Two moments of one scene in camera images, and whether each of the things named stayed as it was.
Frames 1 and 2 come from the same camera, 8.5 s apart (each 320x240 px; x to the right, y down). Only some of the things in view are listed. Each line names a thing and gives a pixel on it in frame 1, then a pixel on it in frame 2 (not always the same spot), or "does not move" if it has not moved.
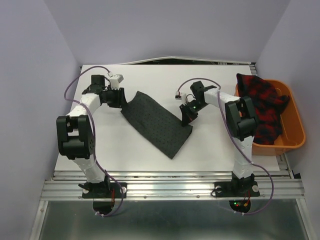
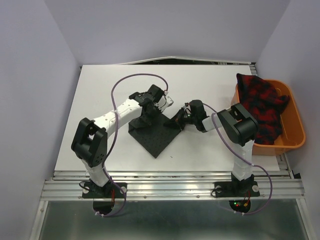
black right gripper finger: x=186 y=119 to x=178 y=122
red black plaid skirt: x=267 y=105 does not move
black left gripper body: x=112 y=98 to x=154 y=113
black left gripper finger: x=123 y=101 to x=139 y=122
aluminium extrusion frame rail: x=117 y=185 does not move
